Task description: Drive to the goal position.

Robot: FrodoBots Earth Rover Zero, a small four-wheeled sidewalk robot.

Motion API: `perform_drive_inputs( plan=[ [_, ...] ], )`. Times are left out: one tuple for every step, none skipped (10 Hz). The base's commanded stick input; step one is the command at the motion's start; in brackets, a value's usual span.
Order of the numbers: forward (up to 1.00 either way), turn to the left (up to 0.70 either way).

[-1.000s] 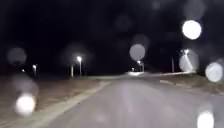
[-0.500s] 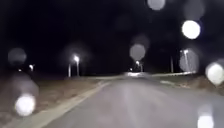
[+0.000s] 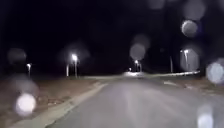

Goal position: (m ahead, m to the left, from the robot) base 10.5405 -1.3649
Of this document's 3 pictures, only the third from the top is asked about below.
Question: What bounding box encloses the street lamp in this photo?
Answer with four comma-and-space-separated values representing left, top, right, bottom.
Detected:
26, 62, 33, 78
71, 53, 80, 79
183, 49, 190, 72
133, 59, 143, 73

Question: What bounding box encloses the pole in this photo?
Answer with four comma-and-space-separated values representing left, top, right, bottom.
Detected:
169, 55, 174, 74
65, 63, 70, 78

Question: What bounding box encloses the grey asphalt path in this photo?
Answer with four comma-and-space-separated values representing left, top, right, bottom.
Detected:
46, 70, 224, 128

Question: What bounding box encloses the pale kerb strip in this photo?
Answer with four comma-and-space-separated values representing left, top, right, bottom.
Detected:
8, 81, 109, 128

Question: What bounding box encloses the brown dirt verge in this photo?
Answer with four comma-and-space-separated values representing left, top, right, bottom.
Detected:
0, 77, 101, 128
159, 75, 224, 98

